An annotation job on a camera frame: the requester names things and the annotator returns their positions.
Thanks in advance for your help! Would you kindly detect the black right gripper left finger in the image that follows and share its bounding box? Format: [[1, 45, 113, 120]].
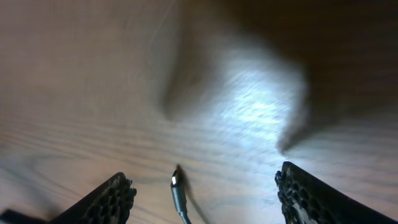
[[1, 172, 137, 224]]

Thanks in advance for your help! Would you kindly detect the black charger cable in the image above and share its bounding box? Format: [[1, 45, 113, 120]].
[[170, 169, 193, 224]]

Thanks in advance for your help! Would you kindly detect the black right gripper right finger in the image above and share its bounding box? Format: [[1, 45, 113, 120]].
[[275, 161, 397, 224]]

